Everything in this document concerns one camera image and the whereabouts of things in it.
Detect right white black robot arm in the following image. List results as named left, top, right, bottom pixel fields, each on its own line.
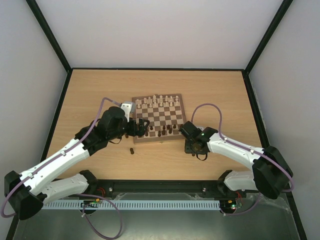
left=179, top=121, right=293, bottom=200

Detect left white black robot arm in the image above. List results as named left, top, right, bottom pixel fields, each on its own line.
left=3, top=103, right=150, bottom=220

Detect wooden chess board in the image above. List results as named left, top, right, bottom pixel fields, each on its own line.
left=132, top=93, right=187, bottom=144

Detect light pieces back rows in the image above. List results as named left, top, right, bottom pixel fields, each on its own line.
left=132, top=94, right=182, bottom=108

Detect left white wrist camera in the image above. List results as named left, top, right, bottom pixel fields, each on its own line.
left=120, top=101, right=136, bottom=122

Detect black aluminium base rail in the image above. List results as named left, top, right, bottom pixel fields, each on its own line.
left=79, top=170, right=257, bottom=200

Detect white slotted cable duct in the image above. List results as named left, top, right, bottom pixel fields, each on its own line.
left=42, top=199, right=221, bottom=211

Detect purple cable loop front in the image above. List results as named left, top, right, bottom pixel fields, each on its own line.
left=81, top=194, right=123, bottom=238

